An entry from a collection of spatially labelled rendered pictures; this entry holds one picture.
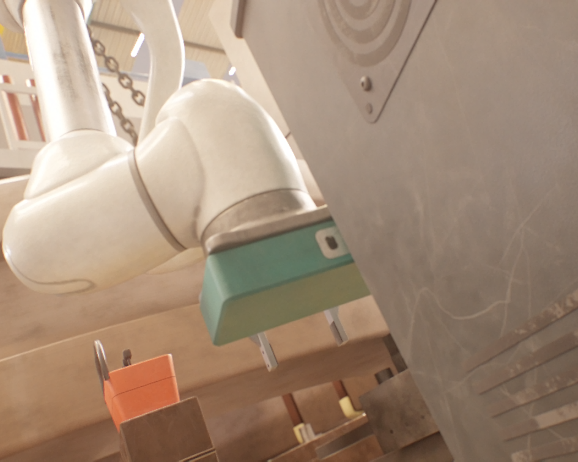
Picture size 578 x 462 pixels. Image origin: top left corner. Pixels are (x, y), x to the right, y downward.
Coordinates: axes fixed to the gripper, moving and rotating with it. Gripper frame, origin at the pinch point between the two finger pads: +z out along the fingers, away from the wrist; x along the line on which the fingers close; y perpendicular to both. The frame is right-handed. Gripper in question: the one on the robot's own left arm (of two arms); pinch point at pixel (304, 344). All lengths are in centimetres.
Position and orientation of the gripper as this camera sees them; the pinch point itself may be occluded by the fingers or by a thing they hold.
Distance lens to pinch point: 100.1
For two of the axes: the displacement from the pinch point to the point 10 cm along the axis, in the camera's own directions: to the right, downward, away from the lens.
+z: 3.8, 8.4, -3.8
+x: -9.1, 2.6, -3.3
